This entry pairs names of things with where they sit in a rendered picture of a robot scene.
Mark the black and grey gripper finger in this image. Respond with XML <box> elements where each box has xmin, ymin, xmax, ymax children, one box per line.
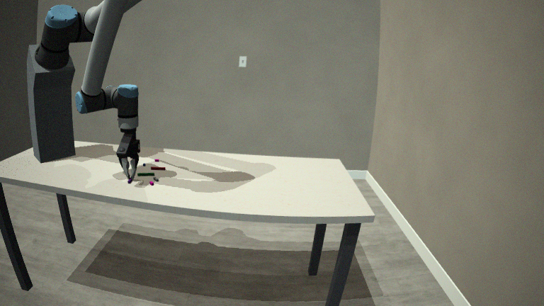
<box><xmin>130</xmin><ymin>152</ymin><xmax>139</xmax><ymax>181</ymax></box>
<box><xmin>118</xmin><ymin>157</ymin><xmax>130</xmax><ymax>179</ymax></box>

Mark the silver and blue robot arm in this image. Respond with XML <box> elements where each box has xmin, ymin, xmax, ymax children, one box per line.
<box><xmin>35</xmin><ymin>0</ymin><xmax>141</xmax><ymax>130</ymax></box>

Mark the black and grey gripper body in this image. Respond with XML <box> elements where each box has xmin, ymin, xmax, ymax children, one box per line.
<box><xmin>120</xmin><ymin>128</ymin><xmax>140</xmax><ymax>158</ymax></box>

